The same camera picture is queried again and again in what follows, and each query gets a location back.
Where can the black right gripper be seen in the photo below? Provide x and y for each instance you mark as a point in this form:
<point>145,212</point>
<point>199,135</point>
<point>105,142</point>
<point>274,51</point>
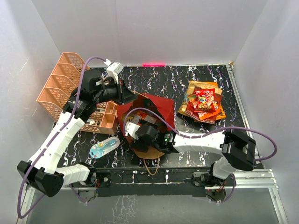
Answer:
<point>140,144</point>

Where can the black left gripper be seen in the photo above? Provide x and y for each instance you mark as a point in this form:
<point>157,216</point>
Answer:
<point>127,95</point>

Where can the red brown paper bag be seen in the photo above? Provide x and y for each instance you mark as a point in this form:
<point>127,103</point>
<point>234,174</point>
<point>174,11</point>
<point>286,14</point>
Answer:
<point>164,107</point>

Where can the red doritos chip bag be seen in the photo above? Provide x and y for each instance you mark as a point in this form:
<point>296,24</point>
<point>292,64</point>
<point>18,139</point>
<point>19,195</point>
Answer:
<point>210,120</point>

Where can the orange candy bag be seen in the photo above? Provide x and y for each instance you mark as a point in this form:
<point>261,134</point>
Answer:
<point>200,116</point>
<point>142,117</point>

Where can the gold teal kettle chips bag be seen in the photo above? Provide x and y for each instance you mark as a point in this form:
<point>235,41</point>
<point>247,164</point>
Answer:
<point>194,86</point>

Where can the red skittles candy bag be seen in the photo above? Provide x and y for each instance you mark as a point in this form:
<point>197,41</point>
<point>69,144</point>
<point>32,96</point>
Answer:
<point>205,99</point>

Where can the orange honey dijon chip bag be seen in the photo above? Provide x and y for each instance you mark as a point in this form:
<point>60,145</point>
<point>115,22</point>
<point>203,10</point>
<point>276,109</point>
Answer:
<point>223,114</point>

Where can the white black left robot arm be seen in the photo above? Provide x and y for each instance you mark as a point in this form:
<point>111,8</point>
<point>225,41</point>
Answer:
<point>41,171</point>

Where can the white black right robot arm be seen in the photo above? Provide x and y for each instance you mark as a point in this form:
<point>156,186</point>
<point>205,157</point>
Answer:
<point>237,149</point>

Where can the pink tape strip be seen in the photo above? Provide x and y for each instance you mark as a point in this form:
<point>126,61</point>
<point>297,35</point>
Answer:
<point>153,64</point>

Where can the blue white packaged item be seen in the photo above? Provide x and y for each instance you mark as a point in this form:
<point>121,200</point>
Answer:
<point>104,147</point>

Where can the peach plastic file organizer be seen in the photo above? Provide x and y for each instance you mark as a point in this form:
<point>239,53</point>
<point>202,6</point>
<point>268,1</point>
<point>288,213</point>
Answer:
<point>62,81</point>

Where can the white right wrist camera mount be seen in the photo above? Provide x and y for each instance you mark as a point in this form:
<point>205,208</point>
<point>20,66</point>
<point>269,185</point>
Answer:
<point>131,129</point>

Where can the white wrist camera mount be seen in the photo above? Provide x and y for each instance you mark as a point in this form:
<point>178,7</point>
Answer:
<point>131,129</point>
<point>113,70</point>

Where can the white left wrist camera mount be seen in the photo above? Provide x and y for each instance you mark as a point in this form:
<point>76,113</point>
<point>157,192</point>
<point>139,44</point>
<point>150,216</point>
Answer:
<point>113,70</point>

